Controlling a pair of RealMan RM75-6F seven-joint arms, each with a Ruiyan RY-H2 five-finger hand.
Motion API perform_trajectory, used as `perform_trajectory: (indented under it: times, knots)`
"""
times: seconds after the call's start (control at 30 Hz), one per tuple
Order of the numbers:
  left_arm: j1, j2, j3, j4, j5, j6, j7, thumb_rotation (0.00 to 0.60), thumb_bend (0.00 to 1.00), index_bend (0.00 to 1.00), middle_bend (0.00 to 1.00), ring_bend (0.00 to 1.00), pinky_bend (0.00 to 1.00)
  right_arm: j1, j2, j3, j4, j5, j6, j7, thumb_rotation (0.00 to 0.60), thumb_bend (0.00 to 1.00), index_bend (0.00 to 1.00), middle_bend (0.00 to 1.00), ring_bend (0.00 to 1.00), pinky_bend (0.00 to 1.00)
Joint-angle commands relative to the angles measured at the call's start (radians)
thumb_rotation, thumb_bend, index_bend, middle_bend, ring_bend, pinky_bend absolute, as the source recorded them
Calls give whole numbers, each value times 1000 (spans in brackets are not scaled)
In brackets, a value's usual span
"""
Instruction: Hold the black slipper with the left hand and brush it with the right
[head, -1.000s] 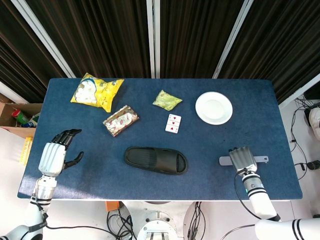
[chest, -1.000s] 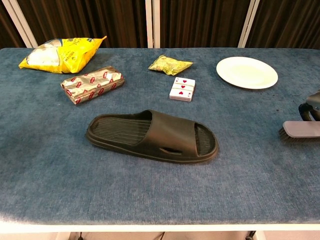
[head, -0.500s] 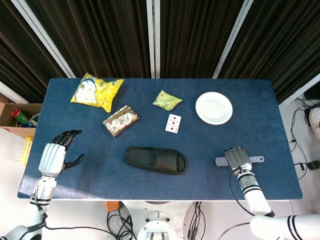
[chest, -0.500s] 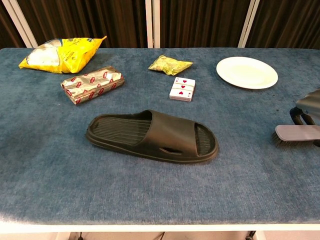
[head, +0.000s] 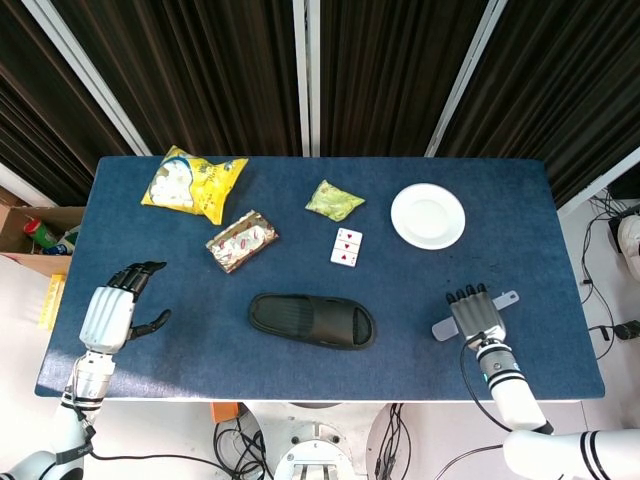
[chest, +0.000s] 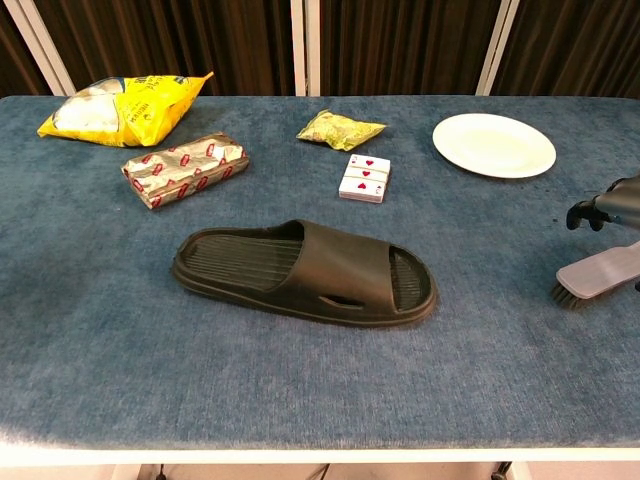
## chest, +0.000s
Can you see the silver red-printed packet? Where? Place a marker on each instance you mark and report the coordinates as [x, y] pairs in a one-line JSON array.
[[185, 167]]

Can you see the blue table cloth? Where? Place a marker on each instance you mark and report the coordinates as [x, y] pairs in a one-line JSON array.
[[300, 380]]

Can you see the black rubber slipper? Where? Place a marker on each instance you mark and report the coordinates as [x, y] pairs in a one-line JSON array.
[[330, 270]]

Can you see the dark brown curtain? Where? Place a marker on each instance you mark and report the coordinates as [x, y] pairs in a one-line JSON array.
[[175, 40], [575, 45], [12, 65], [400, 45]]

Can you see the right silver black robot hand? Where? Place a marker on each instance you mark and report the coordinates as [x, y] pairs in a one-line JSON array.
[[622, 200]]

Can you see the white double frame post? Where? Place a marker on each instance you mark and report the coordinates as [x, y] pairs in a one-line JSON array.
[[305, 50]]

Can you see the grey scrubbing brush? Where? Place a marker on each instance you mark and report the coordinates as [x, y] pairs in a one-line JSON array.
[[595, 272]]

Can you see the small yellow-green packet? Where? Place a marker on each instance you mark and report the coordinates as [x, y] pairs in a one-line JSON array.
[[340, 130]]

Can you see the deck of playing cards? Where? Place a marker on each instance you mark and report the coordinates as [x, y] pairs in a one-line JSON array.
[[364, 177]]

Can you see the yellow snack bag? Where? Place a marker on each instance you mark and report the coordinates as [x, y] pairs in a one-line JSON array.
[[140, 110]]

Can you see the white round plate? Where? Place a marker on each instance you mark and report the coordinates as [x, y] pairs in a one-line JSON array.
[[492, 145]]

